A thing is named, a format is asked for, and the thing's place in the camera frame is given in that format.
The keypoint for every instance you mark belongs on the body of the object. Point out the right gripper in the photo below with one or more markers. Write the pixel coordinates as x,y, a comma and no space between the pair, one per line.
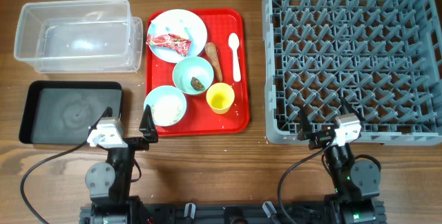
305,133

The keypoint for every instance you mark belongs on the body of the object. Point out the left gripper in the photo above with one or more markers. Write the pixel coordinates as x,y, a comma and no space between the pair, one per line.
140,144

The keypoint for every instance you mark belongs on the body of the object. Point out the white rice pile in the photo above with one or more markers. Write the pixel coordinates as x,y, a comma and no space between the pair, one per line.
167,110

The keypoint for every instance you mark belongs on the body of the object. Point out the light blue small bowl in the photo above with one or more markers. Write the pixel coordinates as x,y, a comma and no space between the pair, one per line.
160,91

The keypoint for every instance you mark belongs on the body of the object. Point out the green ceramic bowl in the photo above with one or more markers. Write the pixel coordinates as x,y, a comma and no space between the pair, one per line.
192,67

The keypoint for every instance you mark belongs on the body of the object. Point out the red snack wrapper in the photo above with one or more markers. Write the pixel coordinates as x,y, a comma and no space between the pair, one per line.
174,42

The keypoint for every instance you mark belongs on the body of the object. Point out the yellow plastic cup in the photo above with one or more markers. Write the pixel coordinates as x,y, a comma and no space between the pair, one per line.
220,97

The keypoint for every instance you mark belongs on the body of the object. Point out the orange carrot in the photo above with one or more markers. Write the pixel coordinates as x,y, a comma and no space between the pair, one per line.
212,54

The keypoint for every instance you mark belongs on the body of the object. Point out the light blue round plate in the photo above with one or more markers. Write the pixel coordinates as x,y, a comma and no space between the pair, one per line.
181,23

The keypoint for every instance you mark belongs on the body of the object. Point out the brown food scrap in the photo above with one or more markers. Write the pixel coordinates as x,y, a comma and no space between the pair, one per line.
196,84

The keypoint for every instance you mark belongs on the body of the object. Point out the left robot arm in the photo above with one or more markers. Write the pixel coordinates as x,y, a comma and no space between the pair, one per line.
109,182

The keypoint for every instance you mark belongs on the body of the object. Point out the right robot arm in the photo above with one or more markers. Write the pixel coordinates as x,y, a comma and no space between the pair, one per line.
356,179

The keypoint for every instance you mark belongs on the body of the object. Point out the black food waste tray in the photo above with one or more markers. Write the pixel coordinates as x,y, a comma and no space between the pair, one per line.
61,112

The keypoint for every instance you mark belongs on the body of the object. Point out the clear plastic waste bin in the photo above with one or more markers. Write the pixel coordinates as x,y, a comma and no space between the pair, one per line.
83,36

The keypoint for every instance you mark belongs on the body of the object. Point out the grey dishwasher rack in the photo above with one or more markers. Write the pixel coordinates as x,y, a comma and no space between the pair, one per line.
382,56

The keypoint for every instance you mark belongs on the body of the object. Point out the white plastic spoon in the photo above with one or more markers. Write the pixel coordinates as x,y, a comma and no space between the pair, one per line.
233,42

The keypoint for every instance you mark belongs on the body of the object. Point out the red serving tray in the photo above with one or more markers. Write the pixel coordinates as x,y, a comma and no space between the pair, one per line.
199,118

